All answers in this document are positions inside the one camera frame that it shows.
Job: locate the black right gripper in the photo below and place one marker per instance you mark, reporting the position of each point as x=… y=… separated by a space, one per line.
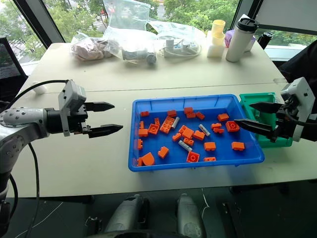
x=286 y=124

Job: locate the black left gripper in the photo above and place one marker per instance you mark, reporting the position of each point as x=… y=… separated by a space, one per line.
x=78 y=121

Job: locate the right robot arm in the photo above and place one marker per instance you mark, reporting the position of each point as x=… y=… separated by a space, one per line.
x=309 y=134

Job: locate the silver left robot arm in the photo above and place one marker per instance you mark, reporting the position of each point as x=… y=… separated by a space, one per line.
x=22 y=121

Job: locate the green plastic bin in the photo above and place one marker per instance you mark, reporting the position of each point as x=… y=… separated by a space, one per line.
x=255 y=115

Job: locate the purple container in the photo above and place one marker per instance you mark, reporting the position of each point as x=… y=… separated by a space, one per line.
x=229 y=37

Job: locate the small orange brick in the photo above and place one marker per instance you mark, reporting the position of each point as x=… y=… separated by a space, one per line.
x=189 y=141
x=143 y=133
x=238 y=146
x=140 y=144
x=209 y=159
x=209 y=146
x=200 y=115
x=163 y=152
x=141 y=125
x=140 y=161
x=172 y=113
x=188 y=110
x=182 y=129
x=187 y=134
x=191 y=115
x=176 y=137
x=218 y=130
x=216 y=125
x=223 y=117
x=144 y=113
x=199 y=135
x=157 y=121

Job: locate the blue plastic tray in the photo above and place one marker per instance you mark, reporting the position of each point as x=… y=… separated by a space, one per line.
x=223 y=151

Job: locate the silver battery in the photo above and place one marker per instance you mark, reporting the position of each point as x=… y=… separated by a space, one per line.
x=175 y=123
x=185 y=145
x=204 y=130

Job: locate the long orange studded plate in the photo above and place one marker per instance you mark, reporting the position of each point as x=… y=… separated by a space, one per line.
x=167 y=125

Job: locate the black seat back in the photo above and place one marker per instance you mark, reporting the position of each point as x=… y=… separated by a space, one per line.
x=302 y=62

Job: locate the small white object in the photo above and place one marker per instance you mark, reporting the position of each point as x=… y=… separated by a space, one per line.
x=39 y=89

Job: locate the plastic bag of pinkish items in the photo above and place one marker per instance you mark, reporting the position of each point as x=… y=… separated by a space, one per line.
x=89 y=49

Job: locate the plastic bag of grey parts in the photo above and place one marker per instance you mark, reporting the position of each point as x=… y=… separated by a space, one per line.
x=138 y=55

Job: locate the black bottle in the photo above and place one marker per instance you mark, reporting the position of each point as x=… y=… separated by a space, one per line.
x=264 y=39

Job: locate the white tumbler with black lid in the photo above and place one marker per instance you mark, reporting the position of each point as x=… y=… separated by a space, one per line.
x=239 y=42

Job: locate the stacked yellow plastic cups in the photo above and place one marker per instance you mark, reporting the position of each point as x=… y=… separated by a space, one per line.
x=218 y=31

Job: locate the grey rounded robot leg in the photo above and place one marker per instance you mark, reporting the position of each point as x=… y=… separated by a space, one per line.
x=189 y=215
x=128 y=213

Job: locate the white plug adapter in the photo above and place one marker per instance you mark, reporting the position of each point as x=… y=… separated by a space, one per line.
x=169 y=42

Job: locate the white power strip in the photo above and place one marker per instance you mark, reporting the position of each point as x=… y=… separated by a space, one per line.
x=183 y=48

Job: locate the empty clear zip bag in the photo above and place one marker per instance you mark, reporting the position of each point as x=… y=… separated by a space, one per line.
x=126 y=15

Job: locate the black mesh office chair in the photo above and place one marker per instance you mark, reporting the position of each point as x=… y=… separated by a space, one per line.
x=10 y=67

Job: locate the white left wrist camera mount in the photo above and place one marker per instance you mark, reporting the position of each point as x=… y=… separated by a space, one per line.
x=71 y=93

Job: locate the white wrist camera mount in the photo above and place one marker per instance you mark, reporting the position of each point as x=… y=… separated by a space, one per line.
x=301 y=91
x=71 y=93

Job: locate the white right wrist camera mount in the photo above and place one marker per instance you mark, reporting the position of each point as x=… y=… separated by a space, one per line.
x=301 y=91

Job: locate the black window frame post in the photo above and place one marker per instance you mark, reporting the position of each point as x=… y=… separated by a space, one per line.
x=39 y=22
x=245 y=12

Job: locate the black metal floor bracket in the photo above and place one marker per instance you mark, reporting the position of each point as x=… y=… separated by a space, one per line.
x=232 y=220

